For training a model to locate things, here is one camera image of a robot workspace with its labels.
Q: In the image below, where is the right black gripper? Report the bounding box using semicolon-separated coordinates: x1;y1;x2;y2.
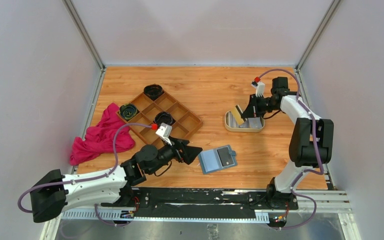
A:
241;93;279;118

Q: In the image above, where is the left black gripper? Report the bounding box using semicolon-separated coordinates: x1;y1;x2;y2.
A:
147;135;202;175

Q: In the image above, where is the gold credit card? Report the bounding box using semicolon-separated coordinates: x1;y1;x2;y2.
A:
230;104;246;126

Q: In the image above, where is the beige oval card tray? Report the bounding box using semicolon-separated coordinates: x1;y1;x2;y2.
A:
224;111;265;133

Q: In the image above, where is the stack of credit cards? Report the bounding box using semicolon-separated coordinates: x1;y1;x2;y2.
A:
227;111;240;128

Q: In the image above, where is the blue leather card holder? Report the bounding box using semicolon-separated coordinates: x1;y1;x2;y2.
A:
198;145;238;175

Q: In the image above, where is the black VIP credit card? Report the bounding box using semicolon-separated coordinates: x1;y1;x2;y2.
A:
217;147;234;167

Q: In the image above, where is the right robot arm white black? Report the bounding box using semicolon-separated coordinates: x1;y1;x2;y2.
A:
237;77;334;209

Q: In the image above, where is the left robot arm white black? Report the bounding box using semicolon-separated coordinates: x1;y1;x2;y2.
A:
29;137;203;223

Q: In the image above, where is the brown wooden grid tray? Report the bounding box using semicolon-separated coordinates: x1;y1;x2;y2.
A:
116;92;203;140

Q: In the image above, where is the pink crumpled cloth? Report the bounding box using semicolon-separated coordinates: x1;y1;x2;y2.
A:
69;103;125;166

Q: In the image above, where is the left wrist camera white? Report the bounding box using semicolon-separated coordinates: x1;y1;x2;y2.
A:
155;123;173;146

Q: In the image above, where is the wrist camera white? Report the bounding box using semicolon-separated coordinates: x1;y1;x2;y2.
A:
251;81;266;97
155;123;173;146

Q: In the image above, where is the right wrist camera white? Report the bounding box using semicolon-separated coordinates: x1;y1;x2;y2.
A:
251;81;266;97

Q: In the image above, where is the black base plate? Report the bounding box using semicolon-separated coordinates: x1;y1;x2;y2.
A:
100;187;299;220

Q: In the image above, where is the aluminium frame rail front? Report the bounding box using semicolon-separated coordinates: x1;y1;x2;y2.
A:
59;187;352;224

